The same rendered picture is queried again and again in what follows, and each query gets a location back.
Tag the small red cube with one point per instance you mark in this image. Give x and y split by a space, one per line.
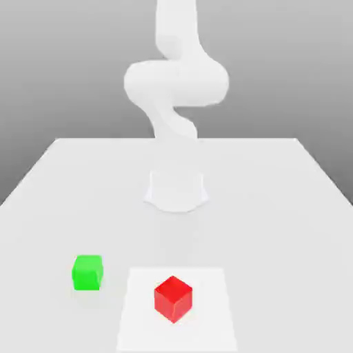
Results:
173 299

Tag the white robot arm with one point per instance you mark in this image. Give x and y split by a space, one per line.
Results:
176 82

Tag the small green cube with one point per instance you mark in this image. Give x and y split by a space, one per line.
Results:
87 273

